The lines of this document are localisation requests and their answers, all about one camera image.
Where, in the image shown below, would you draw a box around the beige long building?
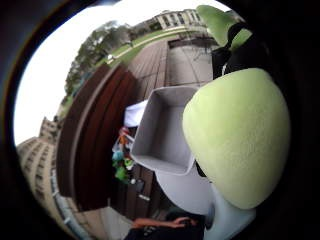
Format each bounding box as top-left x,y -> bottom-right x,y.
146,8 -> 205,33

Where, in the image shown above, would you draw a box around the dark brown wooden bench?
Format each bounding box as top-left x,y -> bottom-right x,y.
55,63 -> 138,212

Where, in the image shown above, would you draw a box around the beige tall building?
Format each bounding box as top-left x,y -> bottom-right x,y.
16,116 -> 69,231

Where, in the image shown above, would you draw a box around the pile of colourful toys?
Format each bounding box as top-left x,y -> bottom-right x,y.
111,126 -> 137,184

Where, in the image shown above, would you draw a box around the small dark object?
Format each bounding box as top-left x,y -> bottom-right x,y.
134,179 -> 146,193

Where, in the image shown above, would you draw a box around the white cloth bag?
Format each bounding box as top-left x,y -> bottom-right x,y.
123,99 -> 149,128

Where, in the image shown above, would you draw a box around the the person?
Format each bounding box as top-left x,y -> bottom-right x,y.
123,213 -> 205,240

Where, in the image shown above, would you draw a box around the green trees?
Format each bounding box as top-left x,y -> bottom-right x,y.
64,20 -> 133,96

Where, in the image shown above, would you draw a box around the grey fabric storage box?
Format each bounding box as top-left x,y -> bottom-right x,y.
130,85 -> 200,177

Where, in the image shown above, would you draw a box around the grey metal railing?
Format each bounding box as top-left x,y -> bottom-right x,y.
49,166 -> 93,240

